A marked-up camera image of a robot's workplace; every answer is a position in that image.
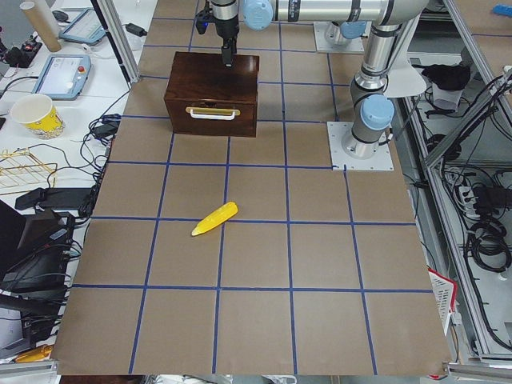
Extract dark wooden drawer box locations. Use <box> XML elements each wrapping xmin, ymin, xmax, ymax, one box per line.
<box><xmin>164</xmin><ymin>52</ymin><xmax>259</xmax><ymax>114</ymax></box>

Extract red white plastic basket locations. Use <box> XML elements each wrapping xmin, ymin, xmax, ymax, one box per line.
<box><xmin>428</xmin><ymin>268</ymin><xmax>458</xmax><ymax>335</ymax></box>

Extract black electronics gadget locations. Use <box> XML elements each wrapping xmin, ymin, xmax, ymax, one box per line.
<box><xmin>3</xmin><ymin>40</ymin><xmax>42</xmax><ymax>69</ymax></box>

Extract gold wire rack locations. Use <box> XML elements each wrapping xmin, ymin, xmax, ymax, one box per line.
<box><xmin>1</xmin><ymin>149</ymin><xmax>58</xmax><ymax>195</ymax></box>

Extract cardboard tube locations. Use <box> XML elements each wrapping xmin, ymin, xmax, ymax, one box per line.
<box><xmin>19</xmin><ymin>1</ymin><xmax>62</xmax><ymax>53</ymax></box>

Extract white drawer handle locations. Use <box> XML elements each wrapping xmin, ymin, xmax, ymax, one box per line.
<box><xmin>189</xmin><ymin>108</ymin><xmax>236</xmax><ymax>121</ymax></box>

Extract yellow toy corn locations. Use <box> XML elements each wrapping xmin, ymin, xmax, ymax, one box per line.
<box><xmin>191</xmin><ymin>202</ymin><xmax>238</xmax><ymax>237</ymax></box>

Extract teach pendant tablet near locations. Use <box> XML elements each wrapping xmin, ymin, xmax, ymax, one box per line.
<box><xmin>32</xmin><ymin>54</ymin><xmax>91</xmax><ymax>101</ymax></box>

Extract aluminium frame rail right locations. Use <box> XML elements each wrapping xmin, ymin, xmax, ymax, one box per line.
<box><xmin>400</xmin><ymin>1</ymin><xmax>511</xmax><ymax>367</ymax></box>

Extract black power adapter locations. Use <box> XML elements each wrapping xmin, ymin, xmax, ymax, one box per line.
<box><xmin>15</xmin><ymin>187</ymin><xmax>92</xmax><ymax>210</ymax></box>

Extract yellow white paper cup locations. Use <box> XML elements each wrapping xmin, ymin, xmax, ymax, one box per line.
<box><xmin>10</xmin><ymin>94</ymin><xmax>66</xmax><ymax>139</ymax></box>

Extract teach pendant tablet far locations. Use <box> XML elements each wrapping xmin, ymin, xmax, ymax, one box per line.
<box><xmin>59</xmin><ymin>8</ymin><xmax>106</xmax><ymax>45</ymax></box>

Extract black cloth in cup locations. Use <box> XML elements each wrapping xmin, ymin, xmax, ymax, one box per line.
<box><xmin>422</xmin><ymin>64</ymin><xmax>470</xmax><ymax>111</ymax></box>

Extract black power brick far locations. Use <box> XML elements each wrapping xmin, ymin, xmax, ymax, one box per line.
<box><xmin>125</xmin><ymin>23</ymin><xmax>147</xmax><ymax>37</ymax></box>

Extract teach pendant tablet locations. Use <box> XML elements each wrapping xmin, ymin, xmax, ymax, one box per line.
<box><xmin>32</xmin><ymin>54</ymin><xmax>91</xmax><ymax>101</ymax></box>
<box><xmin>59</xmin><ymin>8</ymin><xmax>106</xmax><ymax>45</ymax></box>

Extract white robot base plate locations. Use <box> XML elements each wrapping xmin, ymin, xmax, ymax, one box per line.
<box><xmin>327</xmin><ymin>122</ymin><xmax>394</xmax><ymax>171</ymax></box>

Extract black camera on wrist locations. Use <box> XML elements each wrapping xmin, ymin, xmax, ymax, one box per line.
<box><xmin>195</xmin><ymin>10</ymin><xmax>211</xmax><ymax>34</ymax></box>

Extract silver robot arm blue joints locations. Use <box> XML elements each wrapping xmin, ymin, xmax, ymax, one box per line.
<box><xmin>241</xmin><ymin>1</ymin><xmax>428</xmax><ymax>144</ymax></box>

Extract aluminium frame post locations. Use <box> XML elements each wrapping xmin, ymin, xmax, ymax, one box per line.
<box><xmin>90</xmin><ymin>0</ymin><xmax>140</xmax><ymax>84</ymax></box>

